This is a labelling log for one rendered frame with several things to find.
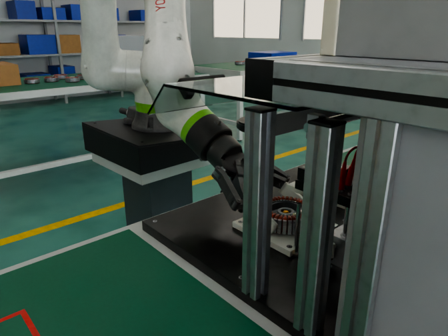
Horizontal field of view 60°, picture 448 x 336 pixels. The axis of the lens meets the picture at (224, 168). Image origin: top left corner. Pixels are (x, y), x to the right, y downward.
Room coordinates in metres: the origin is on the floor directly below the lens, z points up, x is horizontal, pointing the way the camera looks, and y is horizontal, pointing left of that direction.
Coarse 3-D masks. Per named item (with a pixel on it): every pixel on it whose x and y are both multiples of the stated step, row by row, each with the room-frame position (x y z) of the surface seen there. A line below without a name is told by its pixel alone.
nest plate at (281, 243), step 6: (234, 222) 0.70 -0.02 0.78; (240, 222) 0.70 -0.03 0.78; (240, 228) 0.68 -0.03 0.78; (276, 234) 0.65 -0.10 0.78; (282, 234) 0.65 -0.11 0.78; (276, 240) 0.63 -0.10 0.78; (282, 240) 0.63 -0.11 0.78; (288, 240) 0.63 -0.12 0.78; (270, 246) 0.62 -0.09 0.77; (276, 246) 0.61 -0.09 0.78; (282, 246) 0.61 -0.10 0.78; (288, 246) 0.61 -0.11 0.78; (282, 252) 0.60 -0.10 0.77; (288, 252) 0.59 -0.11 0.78
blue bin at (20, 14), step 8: (16, 0) 6.03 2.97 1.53; (24, 0) 6.11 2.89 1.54; (8, 8) 6.26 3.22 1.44; (16, 8) 6.02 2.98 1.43; (24, 8) 6.09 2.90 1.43; (32, 8) 6.17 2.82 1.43; (8, 16) 6.31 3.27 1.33; (16, 16) 6.04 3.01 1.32; (24, 16) 6.08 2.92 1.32; (32, 16) 6.16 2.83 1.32
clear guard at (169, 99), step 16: (208, 80) 0.67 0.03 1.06; (224, 80) 0.67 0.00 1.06; (240, 80) 0.67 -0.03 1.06; (160, 96) 0.65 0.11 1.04; (176, 96) 0.67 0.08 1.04; (192, 96) 0.70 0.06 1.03; (208, 96) 0.73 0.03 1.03; (224, 96) 0.52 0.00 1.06; (240, 96) 0.51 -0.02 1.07; (160, 112) 0.69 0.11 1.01
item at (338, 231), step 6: (336, 228) 0.59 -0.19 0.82; (342, 228) 0.59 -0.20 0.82; (336, 234) 0.57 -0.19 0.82; (336, 240) 0.56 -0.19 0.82; (342, 240) 0.56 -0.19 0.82; (342, 246) 0.56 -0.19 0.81; (336, 252) 0.56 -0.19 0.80; (342, 252) 0.55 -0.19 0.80; (336, 258) 0.56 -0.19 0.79; (342, 258) 0.55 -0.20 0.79; (336, 264) 0.56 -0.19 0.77; (342, 264) 0.55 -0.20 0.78
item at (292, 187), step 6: (300, 168) 0.63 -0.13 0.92; (348, 168) 0.63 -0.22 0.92; (300, 174) 0.63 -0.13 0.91; (300, 180) 0.63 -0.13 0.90; (288, 186) 0.65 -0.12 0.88; (294, 186) 0.65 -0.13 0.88; (300, 186) 0.63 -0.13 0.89; (300, 192) 0.63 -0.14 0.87; (348, 192) 0.57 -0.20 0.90; (342, 198) 0.57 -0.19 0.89; (348, 198) 0.56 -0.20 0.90; (342, 204) 0.57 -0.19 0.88; (348, 204) 0.56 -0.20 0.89; (348, 210) 0.57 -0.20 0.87; (348, 216) 0.57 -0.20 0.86; (342, 234) 0.57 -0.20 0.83
